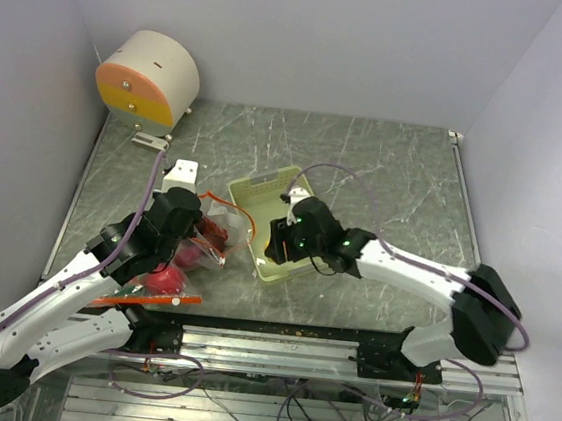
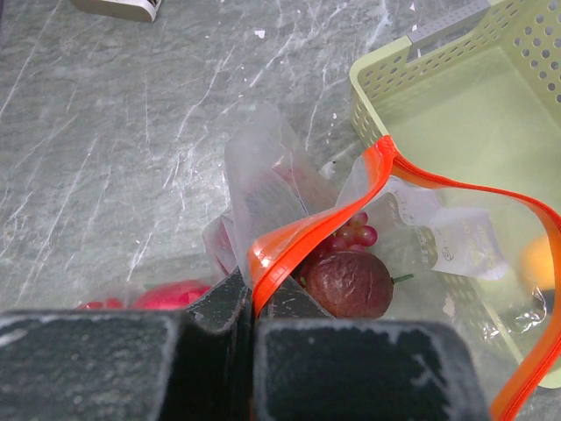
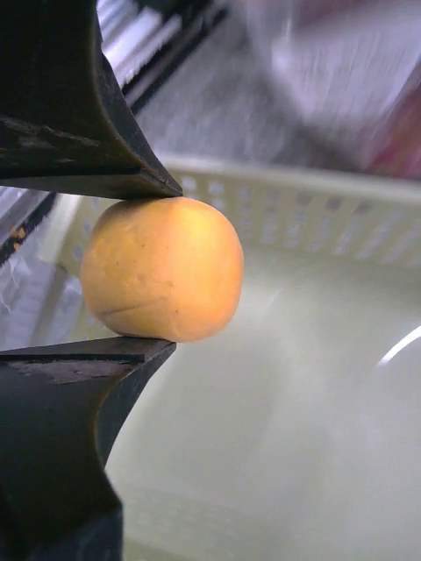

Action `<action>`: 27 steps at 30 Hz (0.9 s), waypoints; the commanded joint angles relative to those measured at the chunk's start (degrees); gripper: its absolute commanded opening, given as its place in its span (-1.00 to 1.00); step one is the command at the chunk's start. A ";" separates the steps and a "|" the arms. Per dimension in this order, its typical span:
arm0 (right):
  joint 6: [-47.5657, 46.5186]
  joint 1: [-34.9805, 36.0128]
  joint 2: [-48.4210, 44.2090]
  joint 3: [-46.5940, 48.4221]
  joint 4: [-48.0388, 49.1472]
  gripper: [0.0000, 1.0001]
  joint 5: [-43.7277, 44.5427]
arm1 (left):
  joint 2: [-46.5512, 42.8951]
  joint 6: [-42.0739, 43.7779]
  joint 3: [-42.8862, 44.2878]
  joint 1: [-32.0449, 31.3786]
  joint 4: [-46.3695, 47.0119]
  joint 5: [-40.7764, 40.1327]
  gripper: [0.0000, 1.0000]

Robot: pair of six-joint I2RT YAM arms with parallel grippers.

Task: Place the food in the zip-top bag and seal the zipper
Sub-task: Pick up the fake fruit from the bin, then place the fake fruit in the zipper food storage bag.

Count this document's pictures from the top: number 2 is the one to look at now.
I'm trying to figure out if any pink dragon fruit toy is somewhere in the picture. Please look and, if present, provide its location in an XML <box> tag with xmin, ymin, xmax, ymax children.
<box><xmin>74</xmin><ymin>279</ymin><xmax>214</xmax><ymax>311</ymax></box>

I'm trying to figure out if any dark brown passion fruit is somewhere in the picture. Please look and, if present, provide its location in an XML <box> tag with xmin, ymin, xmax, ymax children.
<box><xmin>303</xmin><ymin>250</ymin><xmax>414</xmax><ymax>318</ymax></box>

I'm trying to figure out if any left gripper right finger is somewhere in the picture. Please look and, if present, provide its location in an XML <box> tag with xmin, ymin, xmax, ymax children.
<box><xmin>252</xmin><ymin>280</ymin><xmax>490</xmax><ymax>420</ymax></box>

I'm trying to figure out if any pale green plastic basket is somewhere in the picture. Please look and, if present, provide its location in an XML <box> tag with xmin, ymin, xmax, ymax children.
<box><xmin>349</xmin><ymin>0</ymin><xmax>561</xmax><ymax>390</ymax></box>

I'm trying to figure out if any orange fruit toy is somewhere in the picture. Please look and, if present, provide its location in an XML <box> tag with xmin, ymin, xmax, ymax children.
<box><xmin>519</xmin><ymin>236</ymin><xmax>555</xmax><ymax>292</ymax></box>

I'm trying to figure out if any small white grey block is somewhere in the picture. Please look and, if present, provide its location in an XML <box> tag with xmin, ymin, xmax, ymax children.
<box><xmin>70</xmin><ymin>0</ymin><xmax>161</xmax><ymax>23</ymax></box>

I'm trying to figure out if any purple grape bunch toy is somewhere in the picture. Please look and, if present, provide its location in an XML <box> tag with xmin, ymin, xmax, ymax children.
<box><xmin>297</xmin><ymin>212</ymin><xmax>379</xmax><ymax>282</ymax></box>

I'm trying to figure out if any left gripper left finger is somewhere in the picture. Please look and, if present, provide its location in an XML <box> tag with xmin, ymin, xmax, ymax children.
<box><xmin>1</xmin><ymin>272</ymin><xmax>252</xmax><ymax>420</ymax></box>

